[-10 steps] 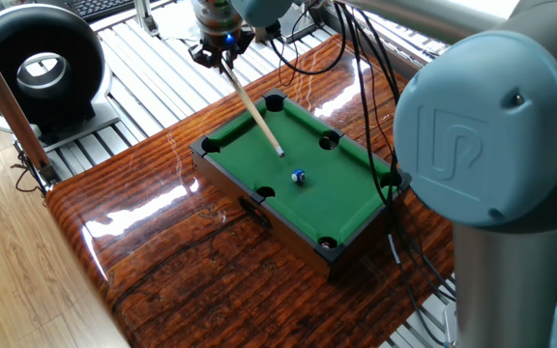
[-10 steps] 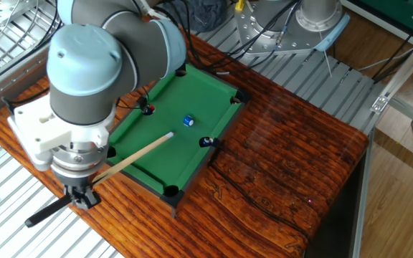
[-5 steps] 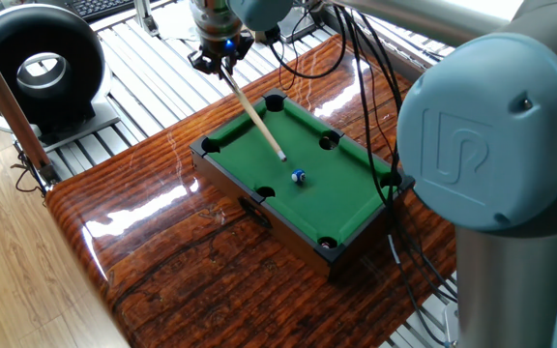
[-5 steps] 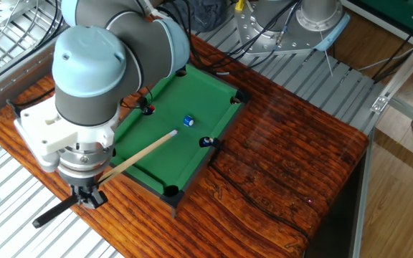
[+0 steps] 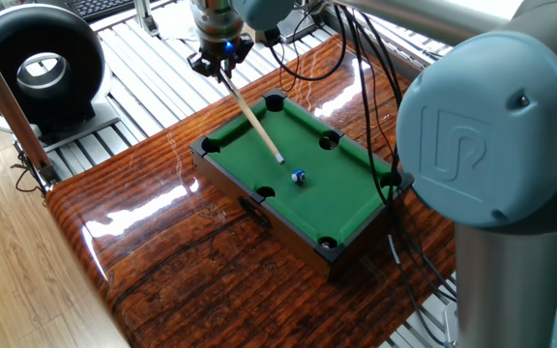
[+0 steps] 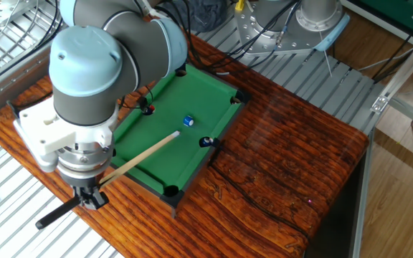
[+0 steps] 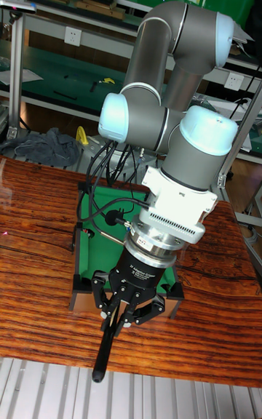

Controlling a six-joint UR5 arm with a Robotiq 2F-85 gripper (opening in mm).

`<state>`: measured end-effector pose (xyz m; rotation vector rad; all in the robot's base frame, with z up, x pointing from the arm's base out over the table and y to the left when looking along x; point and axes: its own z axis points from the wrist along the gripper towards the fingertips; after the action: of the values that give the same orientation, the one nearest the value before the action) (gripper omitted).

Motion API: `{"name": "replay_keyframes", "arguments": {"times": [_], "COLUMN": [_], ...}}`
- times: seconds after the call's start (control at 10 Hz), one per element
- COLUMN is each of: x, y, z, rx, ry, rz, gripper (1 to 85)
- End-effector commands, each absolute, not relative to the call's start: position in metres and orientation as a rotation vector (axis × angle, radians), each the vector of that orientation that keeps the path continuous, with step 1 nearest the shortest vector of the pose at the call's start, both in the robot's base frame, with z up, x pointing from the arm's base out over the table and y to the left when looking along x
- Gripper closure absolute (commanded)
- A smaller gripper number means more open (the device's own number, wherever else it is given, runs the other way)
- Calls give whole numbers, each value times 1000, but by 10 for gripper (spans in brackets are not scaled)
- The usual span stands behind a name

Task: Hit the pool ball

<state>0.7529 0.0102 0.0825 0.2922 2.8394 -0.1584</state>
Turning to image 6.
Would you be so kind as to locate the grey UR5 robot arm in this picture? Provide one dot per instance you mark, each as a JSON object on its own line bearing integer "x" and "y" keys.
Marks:
{"x": 113, "y": 53}

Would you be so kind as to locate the yellow connector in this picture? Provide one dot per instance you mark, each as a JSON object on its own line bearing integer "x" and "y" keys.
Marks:
{"x": 239, "y": 4}

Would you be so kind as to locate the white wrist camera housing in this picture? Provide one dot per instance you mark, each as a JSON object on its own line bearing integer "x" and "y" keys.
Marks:
{"x": 45, "y": 132}

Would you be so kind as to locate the red and blue pool ball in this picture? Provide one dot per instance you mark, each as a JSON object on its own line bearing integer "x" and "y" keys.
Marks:
{"x": 150, "y": 109}

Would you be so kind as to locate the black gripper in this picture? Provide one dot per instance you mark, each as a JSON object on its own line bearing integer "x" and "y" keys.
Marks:
{"x": 84, "y": 182}

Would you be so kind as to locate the dark striped pool ball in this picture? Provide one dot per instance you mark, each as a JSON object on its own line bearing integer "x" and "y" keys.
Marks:
{"x": 205, "y": 142}

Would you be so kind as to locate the metal corner bracket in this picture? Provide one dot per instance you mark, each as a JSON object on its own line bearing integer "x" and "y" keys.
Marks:
{"x": 380, "y": 104}

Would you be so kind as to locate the black and wood pool cue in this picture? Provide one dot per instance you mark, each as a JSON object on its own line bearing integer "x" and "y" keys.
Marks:
{"x": 138, "y": 159}

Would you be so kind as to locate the green mini pool table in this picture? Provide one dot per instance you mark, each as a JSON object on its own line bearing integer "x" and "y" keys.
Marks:
{"x": 192, "y": 143}

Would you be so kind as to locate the blue striped pool ball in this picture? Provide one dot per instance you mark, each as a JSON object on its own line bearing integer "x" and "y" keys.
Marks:
{"x": 188, "y": 120}

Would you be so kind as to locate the dark grey cloth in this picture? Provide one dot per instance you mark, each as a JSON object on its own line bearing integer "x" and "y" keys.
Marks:
{"x": 206, "y": 12}

